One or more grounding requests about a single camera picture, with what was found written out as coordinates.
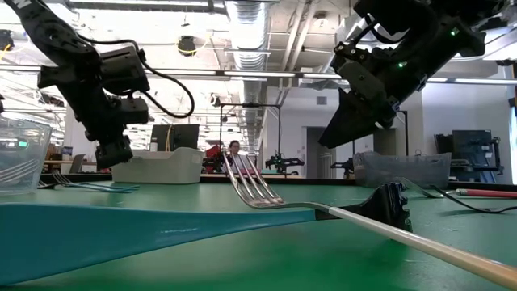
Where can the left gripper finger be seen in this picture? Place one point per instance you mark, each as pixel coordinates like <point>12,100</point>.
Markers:
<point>123,149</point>
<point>105,155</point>

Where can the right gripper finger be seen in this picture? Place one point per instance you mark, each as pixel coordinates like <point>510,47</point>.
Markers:
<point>361,125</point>
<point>343,113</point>

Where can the black background robot arm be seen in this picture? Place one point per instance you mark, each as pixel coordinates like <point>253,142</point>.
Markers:
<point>282,162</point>
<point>346,165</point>

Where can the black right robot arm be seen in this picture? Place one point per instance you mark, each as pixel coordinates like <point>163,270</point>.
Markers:
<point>444,24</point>

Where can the white round column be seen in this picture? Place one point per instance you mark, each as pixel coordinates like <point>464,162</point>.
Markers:
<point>70,145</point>

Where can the white plastic bin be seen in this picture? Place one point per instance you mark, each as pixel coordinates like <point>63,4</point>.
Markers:
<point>157,167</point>

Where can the grey doorway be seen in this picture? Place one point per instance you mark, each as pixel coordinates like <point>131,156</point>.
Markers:
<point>321,153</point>

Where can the dark tinted plastic bin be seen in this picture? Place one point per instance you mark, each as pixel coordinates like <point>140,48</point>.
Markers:
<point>404,169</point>

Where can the black monitor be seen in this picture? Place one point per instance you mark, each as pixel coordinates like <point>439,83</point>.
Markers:
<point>183,137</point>

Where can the clear plastic bin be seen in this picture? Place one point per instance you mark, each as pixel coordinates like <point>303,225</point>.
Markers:
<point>24,137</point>

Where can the teal spoon bottom centre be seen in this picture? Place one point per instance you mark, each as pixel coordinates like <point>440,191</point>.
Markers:
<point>81,238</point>

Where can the red machine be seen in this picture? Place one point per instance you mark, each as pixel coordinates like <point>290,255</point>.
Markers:
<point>212,155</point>

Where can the black workstation with monitors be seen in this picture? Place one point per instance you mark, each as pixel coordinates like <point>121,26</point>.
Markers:
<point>468,147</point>

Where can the person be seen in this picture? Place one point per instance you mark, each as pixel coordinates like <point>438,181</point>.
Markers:
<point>234,146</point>

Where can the black hanging device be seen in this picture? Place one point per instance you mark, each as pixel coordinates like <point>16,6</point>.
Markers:
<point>6,40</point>

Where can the wall air vent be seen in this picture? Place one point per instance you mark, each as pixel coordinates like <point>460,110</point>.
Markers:
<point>321,100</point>

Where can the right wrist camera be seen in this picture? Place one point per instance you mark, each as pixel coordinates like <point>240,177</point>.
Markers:
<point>361,81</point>

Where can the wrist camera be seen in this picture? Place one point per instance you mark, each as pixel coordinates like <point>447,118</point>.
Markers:
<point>361,81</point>
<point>121,68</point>

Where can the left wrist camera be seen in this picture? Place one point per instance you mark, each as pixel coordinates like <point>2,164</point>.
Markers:
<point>121,68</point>

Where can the black hanging camera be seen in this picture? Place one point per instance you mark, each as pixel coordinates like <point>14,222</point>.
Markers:
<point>187,45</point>

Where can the silver ventilation duct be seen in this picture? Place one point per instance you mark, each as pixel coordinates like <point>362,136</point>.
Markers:
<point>248,40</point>

